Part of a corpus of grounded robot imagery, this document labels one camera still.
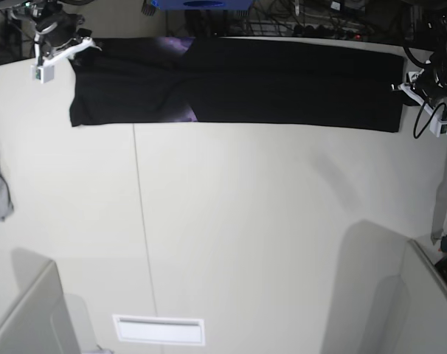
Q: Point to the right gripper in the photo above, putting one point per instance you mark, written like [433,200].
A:
[57,34]

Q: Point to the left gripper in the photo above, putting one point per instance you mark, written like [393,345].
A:
[430,86]

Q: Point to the black T-shirt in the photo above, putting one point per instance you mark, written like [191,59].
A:
[233,80]

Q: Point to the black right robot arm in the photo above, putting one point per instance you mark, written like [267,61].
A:
[31,10]

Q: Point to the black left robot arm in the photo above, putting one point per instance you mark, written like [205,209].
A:
[420,27]

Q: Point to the blue box at top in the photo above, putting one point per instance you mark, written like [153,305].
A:
[202,4]

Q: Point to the black power strip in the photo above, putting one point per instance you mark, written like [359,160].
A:
[320,31]

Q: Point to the white partition panel right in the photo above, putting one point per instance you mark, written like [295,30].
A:
[425,326]

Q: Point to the white partition panel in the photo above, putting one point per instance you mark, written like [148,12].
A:
[425,326]
[38,320]

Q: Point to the white partition panel left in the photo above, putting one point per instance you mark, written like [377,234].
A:
[38,320]

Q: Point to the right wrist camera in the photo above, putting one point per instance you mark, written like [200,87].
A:
[42,74]

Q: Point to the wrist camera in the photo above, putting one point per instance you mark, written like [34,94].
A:
[438,127]
[42,74]

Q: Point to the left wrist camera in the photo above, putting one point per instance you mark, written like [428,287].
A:
[438,127]

